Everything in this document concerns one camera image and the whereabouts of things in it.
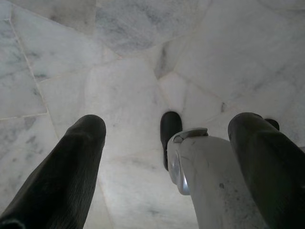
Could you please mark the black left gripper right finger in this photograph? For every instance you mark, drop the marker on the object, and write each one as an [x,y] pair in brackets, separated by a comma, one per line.
[269,171]

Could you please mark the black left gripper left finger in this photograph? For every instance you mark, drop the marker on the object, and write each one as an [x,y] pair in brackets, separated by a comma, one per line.
[59,176]

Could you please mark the black robot right foot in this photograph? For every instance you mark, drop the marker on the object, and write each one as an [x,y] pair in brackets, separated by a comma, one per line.
[273,122]

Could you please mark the black robot foot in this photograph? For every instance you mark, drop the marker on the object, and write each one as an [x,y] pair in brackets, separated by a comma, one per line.
[169,133]
[273,122]

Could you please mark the black robot left foot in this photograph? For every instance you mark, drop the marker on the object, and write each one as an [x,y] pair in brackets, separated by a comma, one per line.
[169,133]

